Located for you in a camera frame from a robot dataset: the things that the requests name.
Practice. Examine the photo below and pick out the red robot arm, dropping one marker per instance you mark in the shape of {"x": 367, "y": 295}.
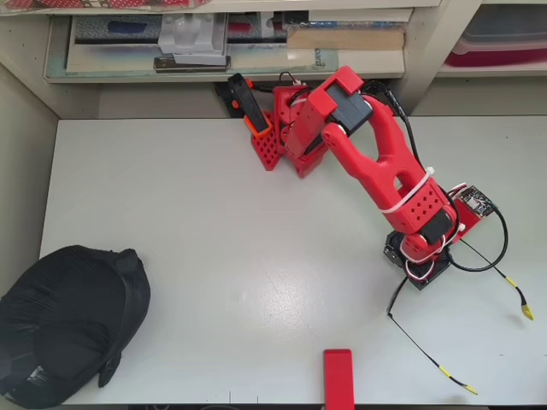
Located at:
{"x": 376, "y": 149}

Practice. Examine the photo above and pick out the black round sunglasses yellow-taped temples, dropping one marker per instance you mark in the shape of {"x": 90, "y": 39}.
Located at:
{"x": 510, "y": 282}

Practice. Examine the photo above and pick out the pink plastic storage container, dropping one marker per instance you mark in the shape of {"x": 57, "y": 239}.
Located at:
{"x": 491, "y": 57}

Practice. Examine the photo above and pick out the black package with blue item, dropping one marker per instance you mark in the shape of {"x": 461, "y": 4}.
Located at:
{"x": 128, "y": 27}

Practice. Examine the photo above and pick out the red and black package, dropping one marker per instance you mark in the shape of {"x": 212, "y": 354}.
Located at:
{"x": 239, "y": 27}

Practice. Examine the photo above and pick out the red rectangular block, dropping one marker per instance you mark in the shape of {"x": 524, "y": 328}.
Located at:
{"x": 339, "y": 380}

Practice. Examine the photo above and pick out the white shelf unit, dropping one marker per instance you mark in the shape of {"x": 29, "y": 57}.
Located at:
{"x": 427, "y": 64}

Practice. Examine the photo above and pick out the black orange table clamp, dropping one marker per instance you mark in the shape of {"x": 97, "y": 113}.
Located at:
{"x": 245, "y": 96}

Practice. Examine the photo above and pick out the wrist camera board red mount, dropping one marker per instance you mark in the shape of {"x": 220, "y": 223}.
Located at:
{"x": 476, "y": 203}

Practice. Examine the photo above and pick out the red polka dot fabric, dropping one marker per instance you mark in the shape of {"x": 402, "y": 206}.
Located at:
{"x": 128, "y": 3}

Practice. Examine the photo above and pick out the white molded plastic tray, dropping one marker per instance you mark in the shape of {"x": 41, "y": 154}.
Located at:
{"x": 192, "y": 42}

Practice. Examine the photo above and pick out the wooden plank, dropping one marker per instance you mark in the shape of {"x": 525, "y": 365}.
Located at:
{"x": 363, "y": 40}

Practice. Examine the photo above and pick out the white zip tie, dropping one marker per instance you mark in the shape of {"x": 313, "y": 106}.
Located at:
{"x": 410, "y": 198}

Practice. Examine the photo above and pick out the red perforated arm base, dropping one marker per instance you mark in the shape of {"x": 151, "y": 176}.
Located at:
{"x": 267, "y": 149}

